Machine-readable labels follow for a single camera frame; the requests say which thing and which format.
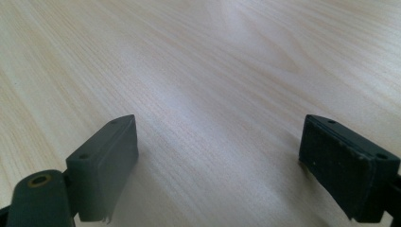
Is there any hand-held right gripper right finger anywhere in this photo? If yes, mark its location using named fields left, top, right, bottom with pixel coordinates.
left=298, top=113, right=401, bottom=223

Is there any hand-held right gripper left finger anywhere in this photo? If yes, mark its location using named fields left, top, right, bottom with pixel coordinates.
left=65, top=113, right=140, bottom=223

